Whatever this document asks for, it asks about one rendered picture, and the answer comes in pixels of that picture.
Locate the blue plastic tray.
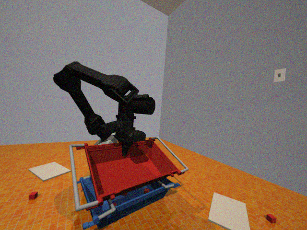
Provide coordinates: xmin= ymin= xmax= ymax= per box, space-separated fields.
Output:
xmin=77 ymin=177 xmax=180 ymax=230

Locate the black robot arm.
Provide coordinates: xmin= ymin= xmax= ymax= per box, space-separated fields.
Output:
xmin=53 ymin=61 xmax=155 ymax=142

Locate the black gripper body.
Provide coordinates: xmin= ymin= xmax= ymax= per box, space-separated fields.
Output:
xmin=115 ymin=112 xmax=146 ymax=142

